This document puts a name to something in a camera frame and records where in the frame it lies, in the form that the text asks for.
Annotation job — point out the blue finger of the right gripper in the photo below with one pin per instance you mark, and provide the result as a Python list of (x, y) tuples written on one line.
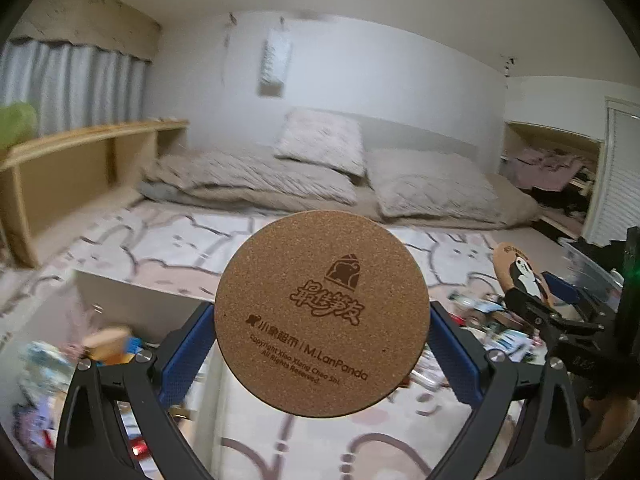
[(566, 292), (530, 309)]

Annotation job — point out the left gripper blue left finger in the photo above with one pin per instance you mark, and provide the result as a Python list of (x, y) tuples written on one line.
[(92, 441)]

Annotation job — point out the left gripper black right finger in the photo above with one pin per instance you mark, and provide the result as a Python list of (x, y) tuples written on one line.
[(547, 441)]

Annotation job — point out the panda cork coaster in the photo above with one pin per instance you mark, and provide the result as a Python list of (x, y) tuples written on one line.
[(514, 269)]

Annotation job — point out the plain cork coaster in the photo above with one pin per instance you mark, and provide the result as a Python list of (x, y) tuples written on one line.
[(322, 314)]

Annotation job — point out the light wooden block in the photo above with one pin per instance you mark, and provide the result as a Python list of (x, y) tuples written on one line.
[(107, 344)]

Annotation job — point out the large beige pillow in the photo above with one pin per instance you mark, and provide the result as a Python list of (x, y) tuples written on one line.
[(409, 183)]

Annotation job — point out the wooden shelf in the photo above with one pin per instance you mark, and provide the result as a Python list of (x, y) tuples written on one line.
[(53, 188)]

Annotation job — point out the small fluffy pillow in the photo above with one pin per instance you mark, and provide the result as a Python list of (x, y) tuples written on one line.
[(324, 139)]

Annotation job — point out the beige folded blanket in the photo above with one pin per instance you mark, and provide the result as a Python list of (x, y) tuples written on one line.
[(221, 180)]

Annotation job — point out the green plush toy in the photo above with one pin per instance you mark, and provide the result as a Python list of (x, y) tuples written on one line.
[(18, 124)]

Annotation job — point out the grey curtain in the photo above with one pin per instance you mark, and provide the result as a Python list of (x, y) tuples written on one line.
[(71, 87)]

